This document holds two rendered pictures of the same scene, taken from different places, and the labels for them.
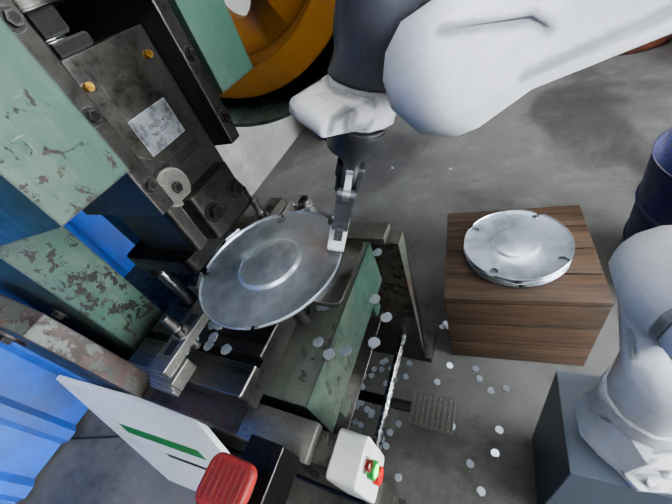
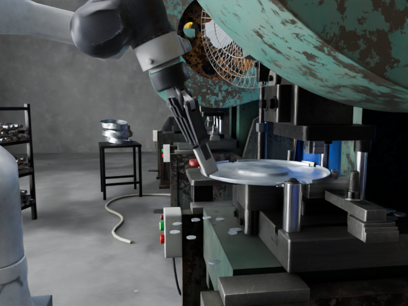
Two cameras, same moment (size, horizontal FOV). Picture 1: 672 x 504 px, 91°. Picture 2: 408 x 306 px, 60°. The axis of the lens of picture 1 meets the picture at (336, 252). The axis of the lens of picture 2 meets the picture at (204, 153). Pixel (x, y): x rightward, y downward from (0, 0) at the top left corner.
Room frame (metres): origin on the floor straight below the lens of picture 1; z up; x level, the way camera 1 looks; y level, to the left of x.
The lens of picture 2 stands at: (0.96, -0.53, 0.93)
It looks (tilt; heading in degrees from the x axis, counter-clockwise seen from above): 8 degrees down; 135
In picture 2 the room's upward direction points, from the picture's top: straight up
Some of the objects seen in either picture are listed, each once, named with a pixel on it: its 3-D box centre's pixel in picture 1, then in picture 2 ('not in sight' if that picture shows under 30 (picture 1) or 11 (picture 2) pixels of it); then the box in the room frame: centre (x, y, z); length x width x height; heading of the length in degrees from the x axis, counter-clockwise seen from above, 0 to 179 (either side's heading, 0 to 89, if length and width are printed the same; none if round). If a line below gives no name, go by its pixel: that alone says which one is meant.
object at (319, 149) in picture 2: not in sight; (312, 144); (0.55, 0.22, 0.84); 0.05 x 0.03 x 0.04; 143
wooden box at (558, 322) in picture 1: (511, 284); not in sight; (0.60, -0.50, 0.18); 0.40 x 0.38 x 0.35; 59
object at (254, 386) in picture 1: (245, 289); (314, 214); (0.56, 0.22, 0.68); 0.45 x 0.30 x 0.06; 143
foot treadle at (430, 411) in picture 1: (358, 394); not in sight; (0.48, 0.12, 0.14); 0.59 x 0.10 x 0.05; 53
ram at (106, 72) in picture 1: (151, 147); (303, 57); (0.54, 0.19, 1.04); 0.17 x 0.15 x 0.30; 53
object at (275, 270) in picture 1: (269, 262); (263, 170); (0.48, 0.12, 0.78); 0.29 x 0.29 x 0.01
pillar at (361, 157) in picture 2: not in sight; (361, 165); (0.66, 0.23, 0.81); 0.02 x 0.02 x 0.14
